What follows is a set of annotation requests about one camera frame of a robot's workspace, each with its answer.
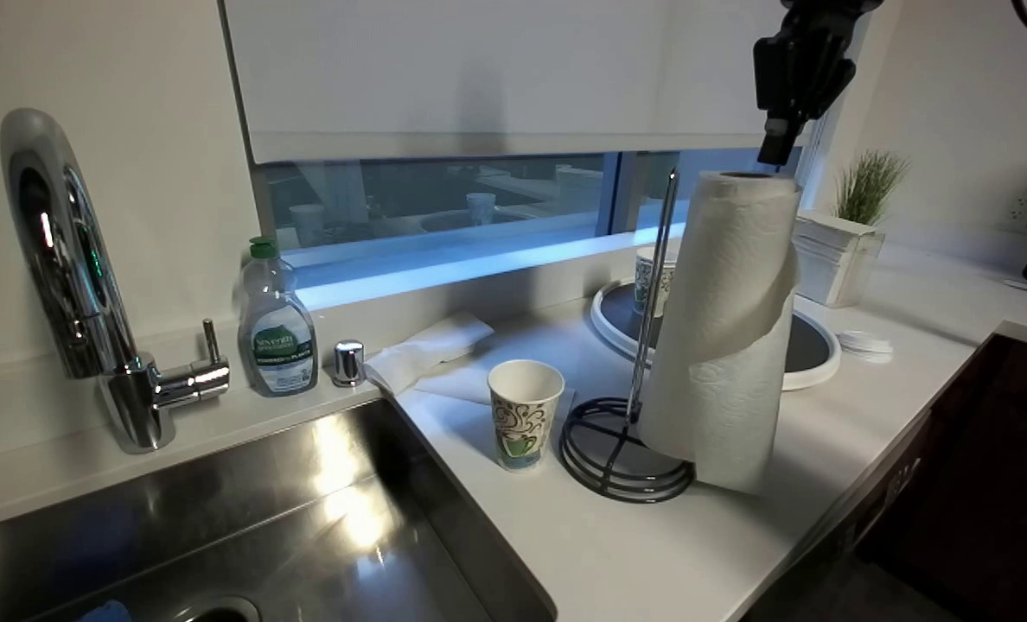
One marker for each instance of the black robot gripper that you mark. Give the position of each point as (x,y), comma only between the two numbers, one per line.
(809,62)

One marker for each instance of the white paper towel roll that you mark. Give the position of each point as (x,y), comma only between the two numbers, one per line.
(723,334)

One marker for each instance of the green grass plant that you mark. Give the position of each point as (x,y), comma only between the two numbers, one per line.
(870,185)

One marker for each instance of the patterned paper cup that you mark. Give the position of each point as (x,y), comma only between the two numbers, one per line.
(648,271)
(523,416)

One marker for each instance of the white bowl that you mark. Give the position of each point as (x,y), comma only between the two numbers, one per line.
(809,347)

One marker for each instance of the white roller blind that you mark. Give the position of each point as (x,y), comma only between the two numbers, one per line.
(477,69)

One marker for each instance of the glass window pane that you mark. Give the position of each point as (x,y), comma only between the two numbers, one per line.
(443,210)

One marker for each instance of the white folded cloth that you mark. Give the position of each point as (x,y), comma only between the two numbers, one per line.
(428,349)

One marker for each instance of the dark under-counter cabinet front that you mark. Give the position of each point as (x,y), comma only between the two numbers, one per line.
(971,506)

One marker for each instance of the small chrome round knob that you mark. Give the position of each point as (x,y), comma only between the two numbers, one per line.
(345,362)

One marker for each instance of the clear dish soap bottle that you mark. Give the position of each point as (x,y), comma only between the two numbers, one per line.
(277,339)

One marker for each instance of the stainless steel sink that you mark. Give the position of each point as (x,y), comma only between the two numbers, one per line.
(246,518)

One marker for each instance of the chrome kitchen faucet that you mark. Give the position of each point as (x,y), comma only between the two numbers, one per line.
(66,276)

